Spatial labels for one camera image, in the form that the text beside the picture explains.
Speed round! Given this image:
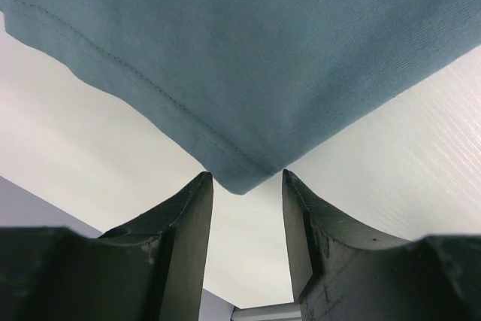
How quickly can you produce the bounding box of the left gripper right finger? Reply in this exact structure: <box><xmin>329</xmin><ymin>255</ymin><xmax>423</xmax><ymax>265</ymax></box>
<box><xmin>282</xmin><ymin>171</ymin><xmax>480</xmax><ymax>320</ymax></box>

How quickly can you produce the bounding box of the blue-grey t-shirt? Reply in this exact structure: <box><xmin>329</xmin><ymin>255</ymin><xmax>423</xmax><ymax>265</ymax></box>
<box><xmin>1</xmin><ymin>0</ymin><xmax>480</xmax><ymax>195</ymax></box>

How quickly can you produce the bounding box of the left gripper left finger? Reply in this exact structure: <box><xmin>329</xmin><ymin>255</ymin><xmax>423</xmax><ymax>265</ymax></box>
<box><xmin>1</xmin><ymin>172</ymin><xmax>213</xmax><ymax>320</ymax></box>

